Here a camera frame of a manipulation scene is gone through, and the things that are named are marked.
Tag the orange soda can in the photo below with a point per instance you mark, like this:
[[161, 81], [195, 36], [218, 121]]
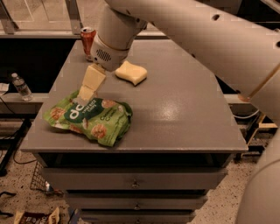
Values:
[[87, 35]]

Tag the green rice chip bag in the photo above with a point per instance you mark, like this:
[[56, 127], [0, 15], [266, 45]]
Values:
[[103, 120]]

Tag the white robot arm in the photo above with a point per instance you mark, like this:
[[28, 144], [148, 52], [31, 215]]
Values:
[[245, 55]]

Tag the metal railing frame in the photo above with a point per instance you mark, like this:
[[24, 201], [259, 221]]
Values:
[[48, 19]]

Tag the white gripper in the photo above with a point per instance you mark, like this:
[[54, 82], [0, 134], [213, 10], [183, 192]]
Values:
[[108, 57]]

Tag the grey drawer cabinet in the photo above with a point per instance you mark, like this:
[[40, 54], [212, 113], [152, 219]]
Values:
[[181, 138]]

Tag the wire mesh basket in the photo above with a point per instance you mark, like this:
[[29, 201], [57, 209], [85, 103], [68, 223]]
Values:
[[38, 183]]

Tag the clear plastic water bottle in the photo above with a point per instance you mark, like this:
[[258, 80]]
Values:
[[21, 86]]

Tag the brown snack bag on floor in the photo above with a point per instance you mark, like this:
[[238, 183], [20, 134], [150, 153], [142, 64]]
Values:
[[38, 218]]

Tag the yellow sponge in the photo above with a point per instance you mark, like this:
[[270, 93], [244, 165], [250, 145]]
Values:
[[130, 72]]

